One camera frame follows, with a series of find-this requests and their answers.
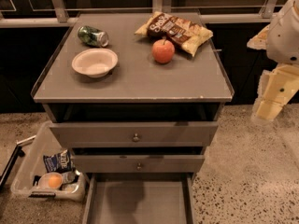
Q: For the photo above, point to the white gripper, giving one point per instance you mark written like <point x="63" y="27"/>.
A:
<point x="282" y="40"/>

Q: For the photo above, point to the red apple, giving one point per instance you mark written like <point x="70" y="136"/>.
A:
<point x="162" y="51"/>

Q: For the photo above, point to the grey drawer cabinet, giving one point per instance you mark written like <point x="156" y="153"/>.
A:
<point x="137" y="90"/>

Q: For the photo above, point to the grey top drawer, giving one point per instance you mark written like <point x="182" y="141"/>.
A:
<point x="134" y="134"/>

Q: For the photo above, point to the grey drawer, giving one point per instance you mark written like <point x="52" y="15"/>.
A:
<point x="139" y="199"/>
<point x="138" y="163"/>
<point x="134" y="134"/>

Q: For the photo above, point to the grey bottom drawer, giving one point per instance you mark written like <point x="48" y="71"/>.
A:
<point x="139" y="199"/>

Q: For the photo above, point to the grey middle drawer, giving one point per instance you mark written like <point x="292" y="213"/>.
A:
<point x="138" y="163"/>

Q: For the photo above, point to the metal railing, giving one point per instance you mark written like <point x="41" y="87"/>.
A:
<point x="58" y="13"/>

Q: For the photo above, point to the brown yellow chip bag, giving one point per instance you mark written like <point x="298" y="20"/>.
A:
<point x="187" y="35"/>

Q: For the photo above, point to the white paper bowl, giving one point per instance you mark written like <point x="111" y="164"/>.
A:
<point x="95" y="63"/>

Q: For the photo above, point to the green soda can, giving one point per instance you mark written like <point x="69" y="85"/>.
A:
<point x="93" y="36"/>

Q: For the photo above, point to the blue chip bag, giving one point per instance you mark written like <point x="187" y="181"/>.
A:
<point x="59" y="162"/>

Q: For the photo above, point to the clear plastic bin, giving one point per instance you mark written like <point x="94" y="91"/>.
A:
<point x="25" y="183"/>

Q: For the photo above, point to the orange fruit in cup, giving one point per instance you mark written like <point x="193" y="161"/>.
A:
<point x="50" y="181"/>

